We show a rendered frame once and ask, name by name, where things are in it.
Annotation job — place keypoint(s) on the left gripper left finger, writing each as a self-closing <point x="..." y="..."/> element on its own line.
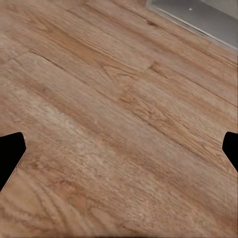
<point x="12" y="147"/>

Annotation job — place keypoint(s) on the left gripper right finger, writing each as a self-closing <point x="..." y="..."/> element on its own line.
<point x="230" y="148"/>

